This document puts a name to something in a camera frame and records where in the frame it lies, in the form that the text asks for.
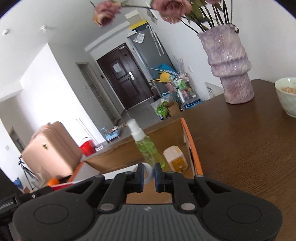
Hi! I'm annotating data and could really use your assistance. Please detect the yellow blue folded chairs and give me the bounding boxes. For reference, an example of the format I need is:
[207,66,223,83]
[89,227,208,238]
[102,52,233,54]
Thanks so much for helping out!
[152,64,178,83]

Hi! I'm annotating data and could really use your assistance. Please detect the red cardboard box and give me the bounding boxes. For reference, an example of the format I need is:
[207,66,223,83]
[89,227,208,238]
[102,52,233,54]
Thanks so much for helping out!
[67,117,204,205]

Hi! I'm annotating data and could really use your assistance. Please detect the white tape roll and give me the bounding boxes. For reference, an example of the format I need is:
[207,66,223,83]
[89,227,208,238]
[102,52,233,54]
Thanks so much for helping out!
[141,163,154,184]

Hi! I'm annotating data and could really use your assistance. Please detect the pale green bowl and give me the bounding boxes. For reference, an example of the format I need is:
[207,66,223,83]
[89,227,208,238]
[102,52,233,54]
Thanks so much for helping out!
[274,77,296,118]

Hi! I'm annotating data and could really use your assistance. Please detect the pink suitcase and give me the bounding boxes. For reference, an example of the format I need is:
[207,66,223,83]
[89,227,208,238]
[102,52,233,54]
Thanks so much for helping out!
[22,121,82,180]

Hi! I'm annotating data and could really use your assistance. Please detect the small yellow soap box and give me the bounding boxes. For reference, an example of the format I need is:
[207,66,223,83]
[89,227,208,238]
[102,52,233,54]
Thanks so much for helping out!
[163,146,188,173]

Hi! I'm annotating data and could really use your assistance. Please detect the dark brown door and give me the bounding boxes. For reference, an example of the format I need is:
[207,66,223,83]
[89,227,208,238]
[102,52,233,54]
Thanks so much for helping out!
[97,43,153,109]

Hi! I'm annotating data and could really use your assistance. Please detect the grey refrigerator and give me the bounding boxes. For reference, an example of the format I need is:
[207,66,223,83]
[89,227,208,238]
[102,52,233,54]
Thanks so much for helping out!
[127,29,175,96]

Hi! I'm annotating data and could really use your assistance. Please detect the small cardboard box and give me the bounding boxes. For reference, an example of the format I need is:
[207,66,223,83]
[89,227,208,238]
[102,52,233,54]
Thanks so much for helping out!
[166,101,181,116]

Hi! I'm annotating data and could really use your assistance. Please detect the dried pink flowers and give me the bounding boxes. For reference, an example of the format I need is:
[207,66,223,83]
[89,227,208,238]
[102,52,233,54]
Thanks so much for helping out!
[92,0,232,32]

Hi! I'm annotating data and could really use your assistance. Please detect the green spray bottle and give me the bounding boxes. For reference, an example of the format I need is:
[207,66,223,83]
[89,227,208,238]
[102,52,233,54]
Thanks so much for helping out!
[126,118,166,168]

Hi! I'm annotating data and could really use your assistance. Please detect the green plastic bag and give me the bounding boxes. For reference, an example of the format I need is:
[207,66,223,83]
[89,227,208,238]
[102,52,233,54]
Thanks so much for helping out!
[157,101,169,120]

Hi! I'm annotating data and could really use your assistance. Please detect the yellow box on fridge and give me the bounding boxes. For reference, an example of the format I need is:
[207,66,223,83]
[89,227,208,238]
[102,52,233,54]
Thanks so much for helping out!
[129,20,148,31]

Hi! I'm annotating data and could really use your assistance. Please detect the orange fruit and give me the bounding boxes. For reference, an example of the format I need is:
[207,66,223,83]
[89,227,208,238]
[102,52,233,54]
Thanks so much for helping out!
[47,178,60,187]

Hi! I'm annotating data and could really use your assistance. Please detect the metal rolling cart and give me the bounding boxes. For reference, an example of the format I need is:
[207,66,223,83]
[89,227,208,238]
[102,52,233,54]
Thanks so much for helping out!
[170,73,202,110]

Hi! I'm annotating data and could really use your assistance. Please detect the red bucket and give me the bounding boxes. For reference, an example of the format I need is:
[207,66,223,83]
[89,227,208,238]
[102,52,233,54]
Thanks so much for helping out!
[80,140,96,157]

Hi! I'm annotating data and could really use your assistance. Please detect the purple ceramic vase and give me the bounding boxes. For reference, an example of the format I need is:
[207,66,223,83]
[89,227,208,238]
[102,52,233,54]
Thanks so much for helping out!
[198,24,254,104]

